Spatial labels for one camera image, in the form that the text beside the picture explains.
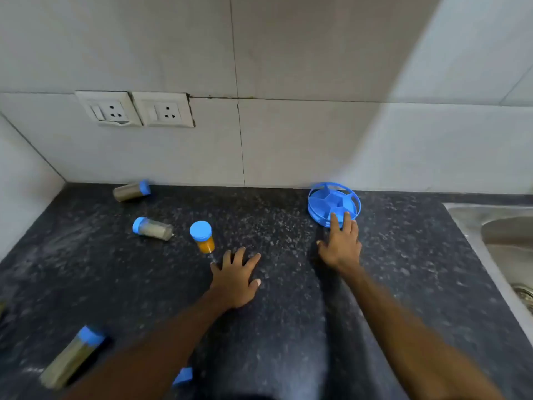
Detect white wall socket broken plate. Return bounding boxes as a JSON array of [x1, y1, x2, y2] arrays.
[[75, 91, 142, 128]]

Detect round blue plastic spice rack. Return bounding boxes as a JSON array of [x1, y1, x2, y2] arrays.
[[307, 182, 362, 229]]

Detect metal sink drain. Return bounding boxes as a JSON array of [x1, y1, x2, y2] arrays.
[[512, 283, 533, 315]]

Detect grey-green spice jar blue lid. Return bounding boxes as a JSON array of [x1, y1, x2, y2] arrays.
[[132, 217, 174, 241]]

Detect tall green spice jar blue lid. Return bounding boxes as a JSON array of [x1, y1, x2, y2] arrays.
[[39, 326, 106, 391]]

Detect yellow spice jar blue lid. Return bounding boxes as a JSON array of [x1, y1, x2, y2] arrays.
[[189, 221, 216, 255]]

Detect person's left hand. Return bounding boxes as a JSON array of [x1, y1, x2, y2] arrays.
[[210, 247, 262, 310]]

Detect person's right forearm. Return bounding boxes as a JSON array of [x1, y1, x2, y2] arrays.
[[338, 264, 505, 400]]

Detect stainless steel sink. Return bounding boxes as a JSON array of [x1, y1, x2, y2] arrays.
[[443, 202, 533, 347]]

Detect brown spice jar blue lid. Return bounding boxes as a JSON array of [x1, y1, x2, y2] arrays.
[[112, 180, 152, 203]]

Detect white wall socket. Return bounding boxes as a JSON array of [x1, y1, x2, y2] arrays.
[[131, 92, 195, 129]]

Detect person's left forearm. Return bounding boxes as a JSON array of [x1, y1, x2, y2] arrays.
[[62, 292, 232, 400]]

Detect person's right hand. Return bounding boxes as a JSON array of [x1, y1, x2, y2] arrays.
[[316, 211, 362, 274]]

